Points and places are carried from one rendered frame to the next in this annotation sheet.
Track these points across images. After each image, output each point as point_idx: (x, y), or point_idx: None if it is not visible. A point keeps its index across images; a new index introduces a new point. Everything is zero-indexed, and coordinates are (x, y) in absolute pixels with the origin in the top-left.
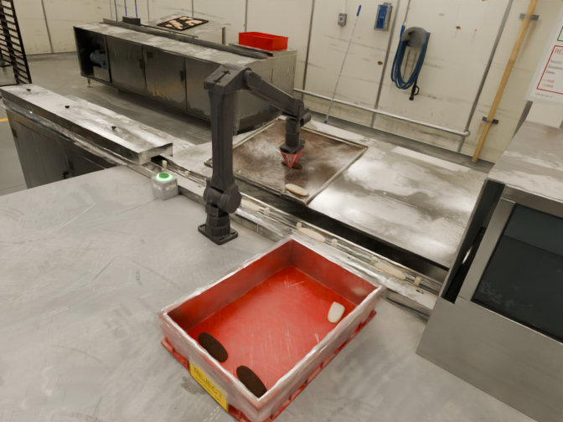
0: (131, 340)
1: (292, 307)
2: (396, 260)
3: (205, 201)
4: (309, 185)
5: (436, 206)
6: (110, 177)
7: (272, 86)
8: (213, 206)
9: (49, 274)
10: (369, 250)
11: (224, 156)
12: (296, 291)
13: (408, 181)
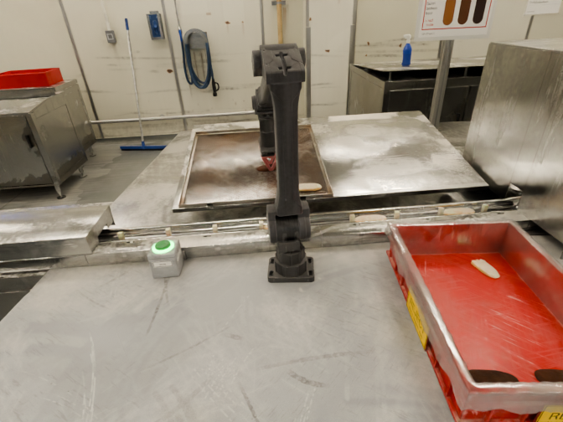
0: None
1: (459, 288)
2: (436, 203)
3: (273, 240)
4: (311, 177)
5: (416, 147)
6: (57, 293)
7: None
8: (289, 240)
9: None
10: (426, 204)
11: (298, 170)
12: (436, 274)
13: (374, 138)
